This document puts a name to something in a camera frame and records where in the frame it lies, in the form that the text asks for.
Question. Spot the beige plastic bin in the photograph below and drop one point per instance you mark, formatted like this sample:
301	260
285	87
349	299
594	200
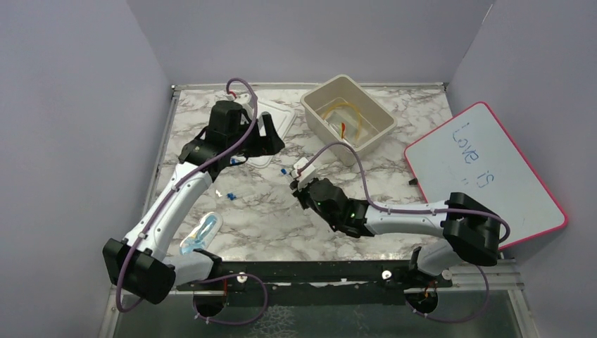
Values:
342	100

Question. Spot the pink framed whiteboard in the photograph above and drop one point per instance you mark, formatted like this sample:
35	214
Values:
474	154

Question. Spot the blue goggles in bag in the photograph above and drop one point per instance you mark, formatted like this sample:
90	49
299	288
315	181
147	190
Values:
203	234

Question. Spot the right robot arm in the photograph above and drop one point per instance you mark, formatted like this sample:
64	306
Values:
466	230

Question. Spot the white bin lid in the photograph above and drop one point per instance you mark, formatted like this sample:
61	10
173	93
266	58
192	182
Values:
282	118

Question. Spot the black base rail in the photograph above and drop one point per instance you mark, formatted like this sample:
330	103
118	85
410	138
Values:
312	283

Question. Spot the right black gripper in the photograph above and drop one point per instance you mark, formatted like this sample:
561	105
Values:
300	193

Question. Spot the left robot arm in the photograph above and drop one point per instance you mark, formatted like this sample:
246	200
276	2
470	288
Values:
138	263

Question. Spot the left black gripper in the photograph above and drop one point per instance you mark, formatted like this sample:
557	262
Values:
265	145

